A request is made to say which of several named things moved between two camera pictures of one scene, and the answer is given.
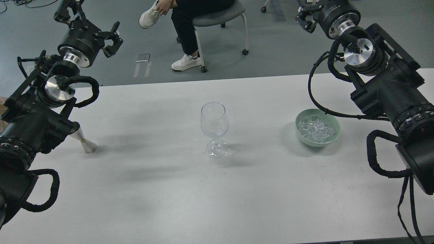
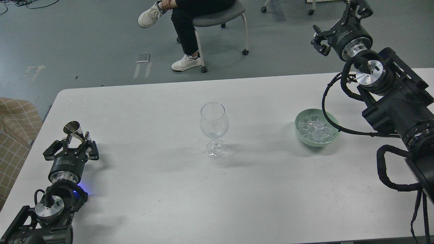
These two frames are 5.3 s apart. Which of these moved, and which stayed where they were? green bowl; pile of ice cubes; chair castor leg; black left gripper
Moved: black left gripper
Stayed: pile of ice cubes; green bowl; chair castor leg
